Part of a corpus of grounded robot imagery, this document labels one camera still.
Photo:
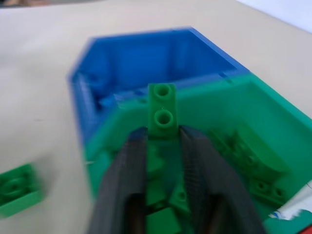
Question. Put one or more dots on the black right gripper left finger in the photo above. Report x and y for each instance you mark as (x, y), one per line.
(119, 185)

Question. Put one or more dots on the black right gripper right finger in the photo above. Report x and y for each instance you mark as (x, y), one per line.
(207, 180)

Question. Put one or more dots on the green two-stud block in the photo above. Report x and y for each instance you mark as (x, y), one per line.
(162, 111)

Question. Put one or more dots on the green sloped block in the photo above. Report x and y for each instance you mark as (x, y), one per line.
(179, 197)

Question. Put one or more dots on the green arched block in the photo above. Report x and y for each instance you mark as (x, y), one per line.
(246, 151)

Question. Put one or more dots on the green studded block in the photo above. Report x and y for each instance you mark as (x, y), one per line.
(267, 189)

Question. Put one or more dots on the green plastic bin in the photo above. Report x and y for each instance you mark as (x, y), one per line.
(256, 126)

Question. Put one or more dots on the white printed paper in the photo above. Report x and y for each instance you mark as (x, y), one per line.
(296, 207)

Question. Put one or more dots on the green square block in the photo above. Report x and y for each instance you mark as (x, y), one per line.
(18, 190)

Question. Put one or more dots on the blue plastic bin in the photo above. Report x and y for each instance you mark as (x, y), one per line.
(136, 70)

